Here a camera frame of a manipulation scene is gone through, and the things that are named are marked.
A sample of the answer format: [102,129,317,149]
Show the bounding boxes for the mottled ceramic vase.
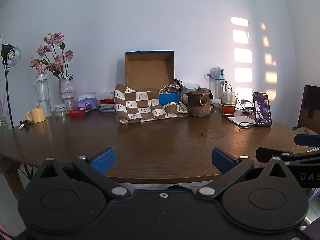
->
[59,75,76,112]

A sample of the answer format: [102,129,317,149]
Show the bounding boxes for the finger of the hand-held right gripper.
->
[255,147,294,163]
[294,134,320,147]

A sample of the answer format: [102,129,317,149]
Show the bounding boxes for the clear bottle with blue lid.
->
[207,66,225,100]

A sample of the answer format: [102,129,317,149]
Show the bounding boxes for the white and red box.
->
[96,92,115,107]

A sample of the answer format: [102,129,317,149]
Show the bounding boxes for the studio light on stand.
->
[1,44,22,129]

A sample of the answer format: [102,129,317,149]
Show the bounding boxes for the brown clay teapot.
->
[185,87,212,117]

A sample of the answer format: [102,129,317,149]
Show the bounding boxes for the brown wooden chair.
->
[292,85,320,134]

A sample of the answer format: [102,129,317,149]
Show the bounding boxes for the white paper napkin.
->
[227,115,258,128]

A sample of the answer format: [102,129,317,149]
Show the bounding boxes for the bunch of keys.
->
[19,119,34,130]

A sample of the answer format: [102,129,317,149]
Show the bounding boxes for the blue cardboard box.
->
[125,50,181,105]

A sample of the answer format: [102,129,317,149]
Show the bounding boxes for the white charging cable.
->
[226,82,254,110]

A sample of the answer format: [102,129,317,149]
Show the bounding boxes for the purple tissue pack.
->
[77,92,98,110]

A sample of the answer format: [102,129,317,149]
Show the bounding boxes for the brown white checkered shopping bag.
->
[114,84,189,125]

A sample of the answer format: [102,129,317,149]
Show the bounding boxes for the yellow mug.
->
[26,107,47,123]

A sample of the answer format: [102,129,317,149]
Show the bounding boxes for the dried pink roses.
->
[30,32,74,80]

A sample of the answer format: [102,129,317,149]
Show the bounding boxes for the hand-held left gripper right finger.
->
[211,147,292,198]

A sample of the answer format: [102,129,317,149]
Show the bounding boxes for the small round jar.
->
[54,104,68,116]

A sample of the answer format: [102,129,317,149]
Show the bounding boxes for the clear plastic water bottle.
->
[34,72,52,117]

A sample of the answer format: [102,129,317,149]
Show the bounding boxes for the black smartphone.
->
[252,92,272,127]

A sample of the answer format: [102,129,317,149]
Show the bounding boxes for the crumpled clear plastic bag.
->
[175,79,190,113]

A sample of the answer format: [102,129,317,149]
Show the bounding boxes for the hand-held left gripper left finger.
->
[37,147,131,198]

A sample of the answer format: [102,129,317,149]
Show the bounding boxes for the glass of tea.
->
[221,91,238,117]

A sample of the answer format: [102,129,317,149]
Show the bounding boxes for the small red box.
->
[68,107,92,117]

